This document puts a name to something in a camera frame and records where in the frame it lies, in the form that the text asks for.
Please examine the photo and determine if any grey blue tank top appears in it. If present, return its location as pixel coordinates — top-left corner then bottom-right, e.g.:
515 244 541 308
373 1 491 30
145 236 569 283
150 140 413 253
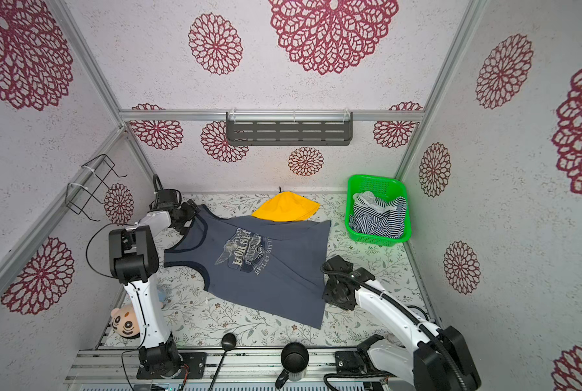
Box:
164 205 331 328

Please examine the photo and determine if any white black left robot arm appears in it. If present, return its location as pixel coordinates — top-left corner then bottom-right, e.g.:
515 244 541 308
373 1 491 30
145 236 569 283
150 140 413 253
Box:
108 200 199 376

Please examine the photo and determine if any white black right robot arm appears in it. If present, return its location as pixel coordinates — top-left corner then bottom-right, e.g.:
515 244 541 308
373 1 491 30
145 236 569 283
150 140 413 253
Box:
321 266 481 390

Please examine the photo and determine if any striped tank top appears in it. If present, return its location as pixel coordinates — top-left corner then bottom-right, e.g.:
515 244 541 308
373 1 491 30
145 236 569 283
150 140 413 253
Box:
349 192 407 239

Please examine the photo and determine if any black mug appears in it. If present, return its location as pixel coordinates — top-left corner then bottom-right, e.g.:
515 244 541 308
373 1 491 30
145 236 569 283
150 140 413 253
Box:
275 342 309 390

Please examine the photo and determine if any yellow fabric hat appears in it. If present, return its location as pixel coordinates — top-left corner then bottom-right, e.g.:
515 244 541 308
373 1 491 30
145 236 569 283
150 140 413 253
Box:
252 192 320 223

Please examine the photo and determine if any green plastic basket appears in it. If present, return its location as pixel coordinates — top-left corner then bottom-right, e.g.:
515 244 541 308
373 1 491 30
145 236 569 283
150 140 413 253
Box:
345 174 412 247

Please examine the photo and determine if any cartoon boy plush doll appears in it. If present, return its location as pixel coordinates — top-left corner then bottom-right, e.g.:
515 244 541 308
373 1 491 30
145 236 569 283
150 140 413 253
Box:
109 282 167 339

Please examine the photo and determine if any black ladle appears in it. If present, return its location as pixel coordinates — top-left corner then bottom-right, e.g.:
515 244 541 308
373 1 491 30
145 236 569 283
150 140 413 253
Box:
208 332 237 391

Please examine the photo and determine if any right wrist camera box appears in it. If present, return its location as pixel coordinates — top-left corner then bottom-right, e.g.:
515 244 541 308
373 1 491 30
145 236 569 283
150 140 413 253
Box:
322 256 354 274

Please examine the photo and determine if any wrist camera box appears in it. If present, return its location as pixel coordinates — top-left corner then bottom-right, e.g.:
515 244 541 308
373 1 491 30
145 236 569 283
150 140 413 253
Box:
151 189 182 210
322 256 354 274

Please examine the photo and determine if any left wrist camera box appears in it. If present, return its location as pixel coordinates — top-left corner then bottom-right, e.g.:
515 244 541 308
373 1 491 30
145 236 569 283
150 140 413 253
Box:
151 189 182 210

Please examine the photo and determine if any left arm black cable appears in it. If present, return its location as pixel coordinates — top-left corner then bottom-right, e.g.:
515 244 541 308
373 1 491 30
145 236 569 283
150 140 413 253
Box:
85 173 165 391

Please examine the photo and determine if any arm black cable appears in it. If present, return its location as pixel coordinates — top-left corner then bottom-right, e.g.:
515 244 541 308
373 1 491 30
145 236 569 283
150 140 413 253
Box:
85 173 165 391
319 266 470 391

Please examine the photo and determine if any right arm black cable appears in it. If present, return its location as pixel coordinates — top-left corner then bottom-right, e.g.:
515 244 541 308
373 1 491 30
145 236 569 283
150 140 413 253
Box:
319 266 470 391

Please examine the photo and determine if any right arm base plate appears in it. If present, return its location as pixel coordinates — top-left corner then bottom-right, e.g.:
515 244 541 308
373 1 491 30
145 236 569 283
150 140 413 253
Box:
335 350 368 375

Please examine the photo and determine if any black wire wall rack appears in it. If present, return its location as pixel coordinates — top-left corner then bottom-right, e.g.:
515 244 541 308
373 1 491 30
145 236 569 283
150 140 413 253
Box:
64 153 126 223

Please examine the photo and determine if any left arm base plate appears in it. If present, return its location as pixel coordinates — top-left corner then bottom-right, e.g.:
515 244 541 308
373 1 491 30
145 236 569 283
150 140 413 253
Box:
136 352 208 381

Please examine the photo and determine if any grey wall shelf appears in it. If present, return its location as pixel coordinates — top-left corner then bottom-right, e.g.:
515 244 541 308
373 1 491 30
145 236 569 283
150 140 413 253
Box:
225 112 354 147

